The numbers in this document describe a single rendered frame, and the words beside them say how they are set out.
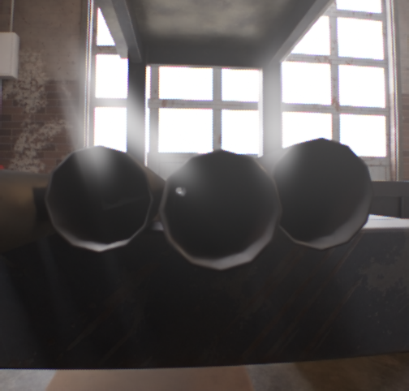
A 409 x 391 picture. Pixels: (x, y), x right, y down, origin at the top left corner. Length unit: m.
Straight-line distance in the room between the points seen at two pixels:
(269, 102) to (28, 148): 2.71
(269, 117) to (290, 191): 1.27
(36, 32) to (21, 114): 0.86
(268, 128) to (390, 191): 0.97
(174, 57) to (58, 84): 2.32
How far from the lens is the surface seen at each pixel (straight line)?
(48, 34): 3.88
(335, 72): 4.01
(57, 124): 3.56
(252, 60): 1.50
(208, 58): 1.47
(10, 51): 3.82
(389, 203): 0.50
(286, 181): 0.16
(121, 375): 0.37
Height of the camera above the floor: 0.23
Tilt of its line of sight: 1 degrees up
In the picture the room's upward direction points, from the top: straight up
